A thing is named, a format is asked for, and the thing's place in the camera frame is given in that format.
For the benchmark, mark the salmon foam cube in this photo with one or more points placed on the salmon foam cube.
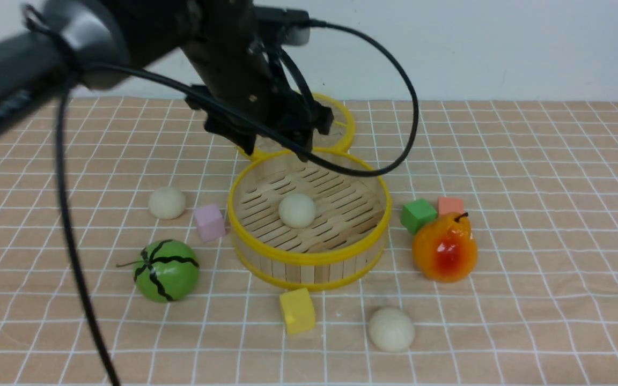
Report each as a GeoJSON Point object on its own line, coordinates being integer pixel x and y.
{"type": "Point", "coordinates": [448, 204]}

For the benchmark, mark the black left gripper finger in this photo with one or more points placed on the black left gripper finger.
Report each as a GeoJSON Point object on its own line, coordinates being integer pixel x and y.
{"type": "Point", "coordinates": [246, 143]}
{"type": "Point", "coordinates": [302, 149]}

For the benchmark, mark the bamboo steamer lid yellow rim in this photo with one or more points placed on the bamboo steamer lid yellow rim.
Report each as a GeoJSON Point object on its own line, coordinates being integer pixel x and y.
{"type": "Point", "coordinates": [340, 137]}

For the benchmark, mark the white bun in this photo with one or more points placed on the white bun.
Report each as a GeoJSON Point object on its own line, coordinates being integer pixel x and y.
{"type": "Point", "coordinates": [391, 330]}
{"type": "Point", "coordinates": [167, 203]}
{"type": "Point", "coordinates": [297, 211]}

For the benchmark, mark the bamboo steamer tray yellow rim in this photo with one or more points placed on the bamboo steamer tray yellow rim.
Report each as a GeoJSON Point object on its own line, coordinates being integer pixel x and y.
{"type": "Point", "coordinates": [342, 244]}

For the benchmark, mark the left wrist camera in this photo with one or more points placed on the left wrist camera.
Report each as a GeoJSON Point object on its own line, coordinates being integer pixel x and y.
{"type": "Point", "coordinates": [282, 26]}

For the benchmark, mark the orange toy pear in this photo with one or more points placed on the orange toy pear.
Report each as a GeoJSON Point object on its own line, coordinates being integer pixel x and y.
{"type": "Point", "coordinates": [445, 250]}

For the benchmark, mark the yellow foam cube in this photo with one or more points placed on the yellow foam cube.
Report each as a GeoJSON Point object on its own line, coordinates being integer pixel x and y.
{"type": "Point", "coordinates": [298, 311]}

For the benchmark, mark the pink foam cube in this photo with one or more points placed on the pink foam cube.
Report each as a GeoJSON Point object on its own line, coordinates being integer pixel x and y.
{"type": "Point", "coordinates": [210, 223]}

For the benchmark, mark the checkered orange tablecloth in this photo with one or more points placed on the checkered orange tablecloth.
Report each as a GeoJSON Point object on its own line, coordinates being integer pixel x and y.
{"type": "Point", "coordinates": [539, 181]}

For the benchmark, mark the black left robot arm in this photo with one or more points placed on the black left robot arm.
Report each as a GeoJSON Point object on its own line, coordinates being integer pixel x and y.
{"type": "Point", "coordinates": [65, 36]}

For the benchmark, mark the green foam cube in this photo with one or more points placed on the green foam cube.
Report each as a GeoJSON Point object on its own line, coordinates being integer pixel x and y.
{"type": "Point", "coordinates": [416, 214]}

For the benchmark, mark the green toy watermelon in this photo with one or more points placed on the green toy watermelon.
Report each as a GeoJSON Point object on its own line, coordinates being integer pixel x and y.
{"type": "Point", "coordinates": [166, 270]}

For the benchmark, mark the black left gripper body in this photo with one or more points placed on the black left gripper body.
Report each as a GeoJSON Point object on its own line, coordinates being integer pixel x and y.
{"type": "Point", "coordinates": [262, 82]}

